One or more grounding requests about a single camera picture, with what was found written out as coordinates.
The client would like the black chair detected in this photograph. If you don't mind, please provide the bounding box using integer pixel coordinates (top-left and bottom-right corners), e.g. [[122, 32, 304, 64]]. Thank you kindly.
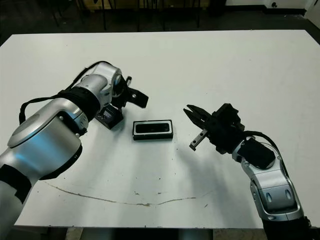
[[101, 0, 141, 32]]

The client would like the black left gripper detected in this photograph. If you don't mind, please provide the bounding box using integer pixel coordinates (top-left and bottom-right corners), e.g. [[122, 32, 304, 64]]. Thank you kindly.
[[111, 74, 133, 110]]

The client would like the black printed box lid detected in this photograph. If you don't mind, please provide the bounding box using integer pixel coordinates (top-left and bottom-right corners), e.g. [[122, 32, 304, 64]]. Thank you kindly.
[[95, 104, 124, 130]]

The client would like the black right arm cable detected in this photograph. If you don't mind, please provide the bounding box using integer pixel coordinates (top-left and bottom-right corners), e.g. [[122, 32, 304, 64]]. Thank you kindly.
[[243, 129, 288, 176]]

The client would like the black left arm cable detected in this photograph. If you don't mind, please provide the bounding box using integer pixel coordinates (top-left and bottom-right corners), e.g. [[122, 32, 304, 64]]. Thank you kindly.
[[18, 61, 106, 126]]

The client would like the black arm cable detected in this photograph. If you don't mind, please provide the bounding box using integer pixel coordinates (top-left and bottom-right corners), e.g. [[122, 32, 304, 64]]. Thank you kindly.
[[243, 129, 288, 176], [18, 61, 106, 126]]

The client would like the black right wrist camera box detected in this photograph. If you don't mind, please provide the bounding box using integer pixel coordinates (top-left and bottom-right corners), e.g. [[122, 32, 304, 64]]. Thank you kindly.
[[212, 102, 245, 131]]

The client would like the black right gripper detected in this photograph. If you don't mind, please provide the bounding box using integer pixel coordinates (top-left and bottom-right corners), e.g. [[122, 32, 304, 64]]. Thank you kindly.
[[183, 104, 248, 156]]

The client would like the black box base white insert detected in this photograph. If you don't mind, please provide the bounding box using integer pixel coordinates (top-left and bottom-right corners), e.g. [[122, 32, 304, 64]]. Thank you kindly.
[[132, 119, 174, 142]]

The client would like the black waste bin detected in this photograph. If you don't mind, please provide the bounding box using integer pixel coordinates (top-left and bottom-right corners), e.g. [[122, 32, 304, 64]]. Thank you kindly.
[[209, 0, 227, 17]]

